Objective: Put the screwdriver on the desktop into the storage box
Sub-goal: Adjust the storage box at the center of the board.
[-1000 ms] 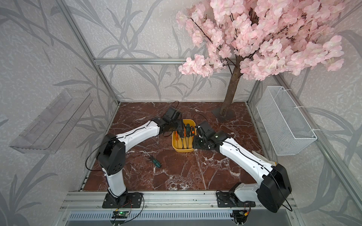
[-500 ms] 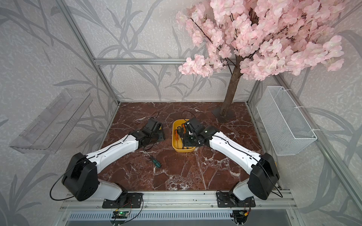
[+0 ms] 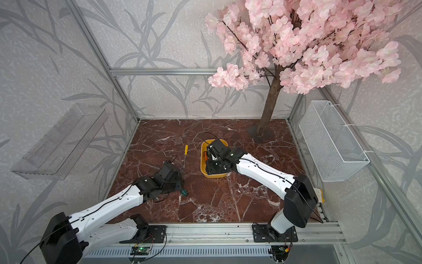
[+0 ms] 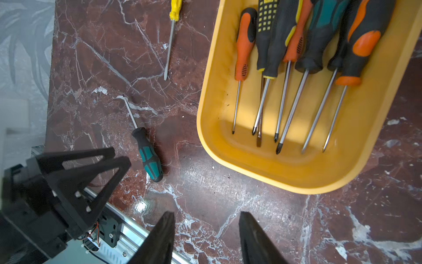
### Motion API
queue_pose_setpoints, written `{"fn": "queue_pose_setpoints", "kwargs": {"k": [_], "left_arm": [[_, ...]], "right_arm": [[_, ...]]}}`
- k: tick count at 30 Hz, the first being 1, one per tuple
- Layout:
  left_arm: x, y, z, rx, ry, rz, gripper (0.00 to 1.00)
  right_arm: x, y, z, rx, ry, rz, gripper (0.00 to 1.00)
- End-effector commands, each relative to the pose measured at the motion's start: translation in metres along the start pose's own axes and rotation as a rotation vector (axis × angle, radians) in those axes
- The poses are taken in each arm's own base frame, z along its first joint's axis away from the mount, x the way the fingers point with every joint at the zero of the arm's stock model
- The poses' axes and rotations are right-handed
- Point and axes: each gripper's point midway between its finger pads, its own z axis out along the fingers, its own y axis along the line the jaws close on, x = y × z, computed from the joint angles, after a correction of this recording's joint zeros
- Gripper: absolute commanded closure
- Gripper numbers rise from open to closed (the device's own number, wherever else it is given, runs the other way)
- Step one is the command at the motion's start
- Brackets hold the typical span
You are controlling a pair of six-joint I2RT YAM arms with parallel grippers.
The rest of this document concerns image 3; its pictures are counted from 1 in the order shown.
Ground white wire mesh basket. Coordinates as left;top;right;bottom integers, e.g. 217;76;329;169
299;100;370;182

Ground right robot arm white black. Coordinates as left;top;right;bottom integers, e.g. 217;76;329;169
206;139;319;234

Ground pink artificial blossom tree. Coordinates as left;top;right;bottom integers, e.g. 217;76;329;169
205;0;402;143

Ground yellow plastic storage box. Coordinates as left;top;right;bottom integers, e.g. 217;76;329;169
200;139;227;179

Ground left green circuit board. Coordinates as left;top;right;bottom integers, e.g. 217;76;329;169
130;245;152;256

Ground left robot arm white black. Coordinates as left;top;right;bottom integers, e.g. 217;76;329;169
40;162;183;264

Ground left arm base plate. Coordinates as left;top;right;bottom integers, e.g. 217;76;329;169
119;225;167;244

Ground yellow handle screwdriver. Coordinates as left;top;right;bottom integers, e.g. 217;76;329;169
183;145;189;168

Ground white work glove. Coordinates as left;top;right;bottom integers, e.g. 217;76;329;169
313;188;325;203

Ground aluminium front rail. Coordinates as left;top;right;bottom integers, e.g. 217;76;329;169
82;222;347;248

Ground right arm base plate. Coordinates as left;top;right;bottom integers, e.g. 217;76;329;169
252;223;298;243

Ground clear acrylic wall shelf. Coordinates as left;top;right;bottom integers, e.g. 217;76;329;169
12;103;108;180

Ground right circuit board wires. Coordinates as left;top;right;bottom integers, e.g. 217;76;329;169
267;245;294;263

